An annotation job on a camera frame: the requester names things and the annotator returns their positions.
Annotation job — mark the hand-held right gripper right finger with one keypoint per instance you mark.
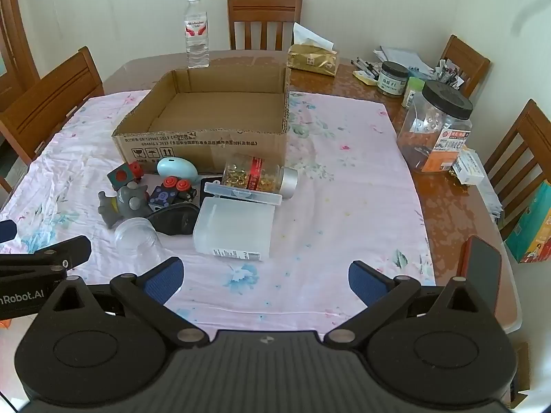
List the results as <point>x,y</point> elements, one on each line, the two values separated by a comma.
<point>363,283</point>

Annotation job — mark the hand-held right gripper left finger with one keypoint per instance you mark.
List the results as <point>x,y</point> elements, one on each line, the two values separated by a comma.
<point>165,282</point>

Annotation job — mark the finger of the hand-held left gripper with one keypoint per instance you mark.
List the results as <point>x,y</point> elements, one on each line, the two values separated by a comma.
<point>6,231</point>
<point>64,251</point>

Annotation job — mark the clear plastic cup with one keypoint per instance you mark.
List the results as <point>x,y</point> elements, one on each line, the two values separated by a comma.
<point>137,238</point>

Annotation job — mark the black glasses case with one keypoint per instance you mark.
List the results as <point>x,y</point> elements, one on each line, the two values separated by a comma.
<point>174,221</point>

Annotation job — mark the grey toy figure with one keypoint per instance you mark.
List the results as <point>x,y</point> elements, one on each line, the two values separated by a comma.
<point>129,200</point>

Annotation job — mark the white plastic box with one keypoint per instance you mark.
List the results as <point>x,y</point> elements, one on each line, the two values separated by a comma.
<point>234,228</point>

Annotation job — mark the red toy train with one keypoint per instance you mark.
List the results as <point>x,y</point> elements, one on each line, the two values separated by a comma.
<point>122,175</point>

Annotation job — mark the light blue egg-shaped case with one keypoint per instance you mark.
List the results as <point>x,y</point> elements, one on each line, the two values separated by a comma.
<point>176,168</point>

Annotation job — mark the clear plastic case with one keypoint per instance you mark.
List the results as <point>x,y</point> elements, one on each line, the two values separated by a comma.
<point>243,191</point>

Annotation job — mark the cardboard box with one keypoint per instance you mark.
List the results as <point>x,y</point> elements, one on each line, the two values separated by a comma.
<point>202,146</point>

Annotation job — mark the pink floral tablecloth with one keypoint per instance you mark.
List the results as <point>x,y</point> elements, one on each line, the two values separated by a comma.
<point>344,206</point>

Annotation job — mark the blue toy train car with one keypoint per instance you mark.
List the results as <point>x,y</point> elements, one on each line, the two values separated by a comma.
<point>165,193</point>

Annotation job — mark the red case phone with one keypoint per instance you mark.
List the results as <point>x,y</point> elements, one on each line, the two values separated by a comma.
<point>482,273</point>

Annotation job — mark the wooden chair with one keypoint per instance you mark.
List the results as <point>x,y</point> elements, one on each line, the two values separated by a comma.
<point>47,99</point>
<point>467,64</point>
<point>523,150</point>
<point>264,21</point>

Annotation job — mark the yellow capsule bottle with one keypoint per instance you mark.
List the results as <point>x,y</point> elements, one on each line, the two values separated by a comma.
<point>254,174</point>

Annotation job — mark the white medicine box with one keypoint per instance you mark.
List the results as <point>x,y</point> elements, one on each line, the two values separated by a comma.
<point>469,167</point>

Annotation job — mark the large clear black lid jar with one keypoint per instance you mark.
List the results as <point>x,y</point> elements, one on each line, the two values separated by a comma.
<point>434,133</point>

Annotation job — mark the colourful paper bag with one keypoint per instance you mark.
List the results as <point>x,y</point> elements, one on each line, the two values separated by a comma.
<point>531,228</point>

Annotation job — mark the small green lid bottle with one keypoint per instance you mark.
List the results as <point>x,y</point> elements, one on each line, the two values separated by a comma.
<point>412,92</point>

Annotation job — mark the yellow sticky notes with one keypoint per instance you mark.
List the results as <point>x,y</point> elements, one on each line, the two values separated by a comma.
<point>365,78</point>

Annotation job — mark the dark lid glass jar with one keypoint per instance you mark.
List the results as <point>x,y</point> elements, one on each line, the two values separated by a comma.
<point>391,79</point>

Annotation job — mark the bundle of black pens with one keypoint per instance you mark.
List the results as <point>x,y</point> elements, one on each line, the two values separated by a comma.
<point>366,66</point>

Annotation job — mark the pen holder with pens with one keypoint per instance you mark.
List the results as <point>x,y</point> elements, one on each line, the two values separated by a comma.
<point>450,75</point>

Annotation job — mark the stack of white papers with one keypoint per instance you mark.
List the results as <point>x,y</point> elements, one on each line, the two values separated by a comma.
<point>404,60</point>

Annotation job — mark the gold tissue pack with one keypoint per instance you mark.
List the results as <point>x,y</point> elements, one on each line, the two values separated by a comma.
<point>312,60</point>

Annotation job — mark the clear water bottle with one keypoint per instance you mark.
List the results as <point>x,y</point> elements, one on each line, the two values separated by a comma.
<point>196,36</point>

